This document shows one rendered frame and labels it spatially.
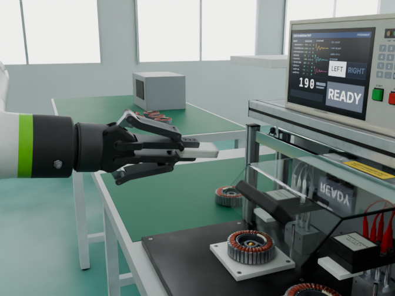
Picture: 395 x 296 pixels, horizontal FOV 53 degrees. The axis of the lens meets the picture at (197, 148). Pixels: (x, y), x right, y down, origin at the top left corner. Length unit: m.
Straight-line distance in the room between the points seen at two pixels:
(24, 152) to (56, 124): 0.06
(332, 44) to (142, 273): 0.66
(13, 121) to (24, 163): 0.06
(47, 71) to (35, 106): 0.44
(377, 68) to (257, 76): 5.30
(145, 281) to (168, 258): 0.08
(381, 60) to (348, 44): 0.09
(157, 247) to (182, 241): 0.07
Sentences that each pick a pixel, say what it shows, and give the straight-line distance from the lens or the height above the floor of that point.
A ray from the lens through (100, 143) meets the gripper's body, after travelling 0.59.
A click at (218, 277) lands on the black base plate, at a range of 0.93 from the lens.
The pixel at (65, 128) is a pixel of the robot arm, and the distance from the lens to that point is 0.58.
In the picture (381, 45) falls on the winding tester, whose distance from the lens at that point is 0.79.
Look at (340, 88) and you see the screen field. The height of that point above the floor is 1.18.
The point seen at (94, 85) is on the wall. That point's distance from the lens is 5.30.
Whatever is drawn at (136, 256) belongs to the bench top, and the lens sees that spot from 1.06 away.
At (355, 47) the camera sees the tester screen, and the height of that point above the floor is 1.26.
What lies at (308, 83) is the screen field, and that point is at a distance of 0.94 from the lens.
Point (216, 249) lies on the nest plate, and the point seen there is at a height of 0.78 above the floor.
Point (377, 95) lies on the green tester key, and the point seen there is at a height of 1.18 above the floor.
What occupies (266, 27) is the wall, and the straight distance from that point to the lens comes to 6.09.
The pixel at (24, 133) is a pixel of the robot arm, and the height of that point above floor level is 1.16.
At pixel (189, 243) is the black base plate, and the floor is 0.77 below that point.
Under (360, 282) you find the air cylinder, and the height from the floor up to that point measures 0.81.
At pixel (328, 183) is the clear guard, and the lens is 0.64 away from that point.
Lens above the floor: 1.28
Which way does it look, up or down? 15 degrees down
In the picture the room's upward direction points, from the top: straight up
